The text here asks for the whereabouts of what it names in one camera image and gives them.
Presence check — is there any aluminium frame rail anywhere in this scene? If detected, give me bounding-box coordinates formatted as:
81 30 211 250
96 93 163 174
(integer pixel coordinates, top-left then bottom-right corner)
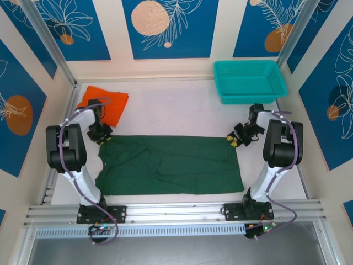
23 199 328 227

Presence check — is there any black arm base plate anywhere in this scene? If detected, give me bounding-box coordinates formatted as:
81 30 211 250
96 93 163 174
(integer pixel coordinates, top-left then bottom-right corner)
223 203 275 221
76 205 127 224

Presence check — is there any small controller circuit board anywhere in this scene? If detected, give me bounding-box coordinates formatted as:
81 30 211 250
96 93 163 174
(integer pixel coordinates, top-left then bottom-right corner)
244 222 277 240
88 224 114 236

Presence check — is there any green t-shirt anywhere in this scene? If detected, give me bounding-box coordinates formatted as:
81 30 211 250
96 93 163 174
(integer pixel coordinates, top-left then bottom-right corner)
95 134 245 197

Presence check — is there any orange t-shirt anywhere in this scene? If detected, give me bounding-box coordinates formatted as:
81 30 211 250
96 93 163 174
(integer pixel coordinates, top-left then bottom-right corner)
76 85 130 128

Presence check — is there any teal plastic basket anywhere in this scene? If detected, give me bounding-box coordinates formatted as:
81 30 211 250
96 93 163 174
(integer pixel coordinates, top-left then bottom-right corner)
213 60 288 106

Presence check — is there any aluminium corner post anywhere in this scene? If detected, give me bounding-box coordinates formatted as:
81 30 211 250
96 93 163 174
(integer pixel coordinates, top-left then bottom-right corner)
269 0 332 83
19 0 78 87

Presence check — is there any aluminium side rail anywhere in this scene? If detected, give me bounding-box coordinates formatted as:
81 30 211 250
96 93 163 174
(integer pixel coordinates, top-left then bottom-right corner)
40 81 81 205

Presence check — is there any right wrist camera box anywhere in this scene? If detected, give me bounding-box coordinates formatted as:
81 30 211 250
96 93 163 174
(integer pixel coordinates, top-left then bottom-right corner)
249 103 265 122

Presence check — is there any white slotted cable duct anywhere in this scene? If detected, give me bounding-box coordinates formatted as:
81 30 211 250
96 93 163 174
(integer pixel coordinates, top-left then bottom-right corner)
35 223 247 239

